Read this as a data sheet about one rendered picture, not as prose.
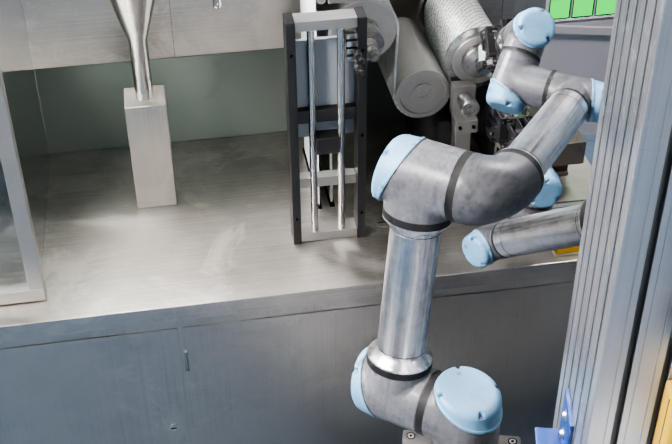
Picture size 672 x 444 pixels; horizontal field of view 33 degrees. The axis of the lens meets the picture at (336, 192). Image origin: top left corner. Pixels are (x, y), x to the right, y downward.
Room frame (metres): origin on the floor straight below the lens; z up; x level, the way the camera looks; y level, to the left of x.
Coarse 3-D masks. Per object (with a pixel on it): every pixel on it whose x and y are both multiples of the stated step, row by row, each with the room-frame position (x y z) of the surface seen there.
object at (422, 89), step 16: (400, 32) 2.31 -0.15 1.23; (416, 32) 2.32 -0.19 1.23; (400, 48) 2.24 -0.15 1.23; (416, 48) 2.23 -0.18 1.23; (400, 64) 2.18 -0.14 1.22; (416, 64) 2.16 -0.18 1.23; (432, 64) 2.17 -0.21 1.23; (400, 80) 2.13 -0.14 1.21; (416, 80) 2.14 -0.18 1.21; (432, 80) 2.14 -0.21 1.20; (400, 96) 2.13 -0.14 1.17; (416, 96) 2.13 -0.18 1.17; (432, 96) 2.14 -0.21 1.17; (448, 96) 2.14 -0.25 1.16; (416, 112) 2.14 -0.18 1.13; (432, 112) 2.14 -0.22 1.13
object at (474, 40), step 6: (474, 36) 2.15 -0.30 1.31; (462, 42) 2.15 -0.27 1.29; (468, 42) 2.14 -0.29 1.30; (474, 42) 2.14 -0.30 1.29; (480, 42) 2.15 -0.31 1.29; (456, 48) 2.15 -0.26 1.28; (462, 48) 2.14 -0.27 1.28; (468, 48) 2.14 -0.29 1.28; (456, 54) 2.14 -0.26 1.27; (462, 54) 2.14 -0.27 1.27; (456, 60) 2.14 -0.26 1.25; (456, 66) 2.14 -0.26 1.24; (456, 72) 2.14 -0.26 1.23; (462, 72) 2.14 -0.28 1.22; (462, 78) 2.14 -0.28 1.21; (468, 78) 2.14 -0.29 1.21; (474, 78) 2.15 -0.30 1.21; (480, 78) 2.15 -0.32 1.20; (486, 78) 2.15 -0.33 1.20
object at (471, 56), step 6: (474, 48) 2.14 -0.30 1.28; (468, 54) 2.13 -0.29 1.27; (474, 54) 2.13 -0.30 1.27; (462, 60) 2.14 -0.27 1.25; (468, 60) 2.13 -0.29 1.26; (474, 60) 2.14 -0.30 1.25; (462, 66) 2.14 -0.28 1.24; (468, 66) 2.13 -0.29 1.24; (474, 66) 2.14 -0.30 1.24; (468, 72) 2.13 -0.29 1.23; (474, 72) 2.13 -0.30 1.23
